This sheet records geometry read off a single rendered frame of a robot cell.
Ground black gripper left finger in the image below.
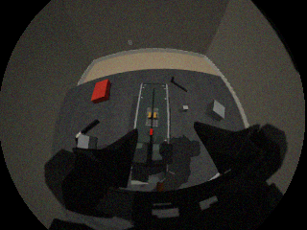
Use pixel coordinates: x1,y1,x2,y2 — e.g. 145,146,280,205
73,129,138,189

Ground red block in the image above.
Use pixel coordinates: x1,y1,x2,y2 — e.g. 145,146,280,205
91,80,110,104

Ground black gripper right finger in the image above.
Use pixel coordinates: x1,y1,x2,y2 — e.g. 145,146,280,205
195,122,261,175

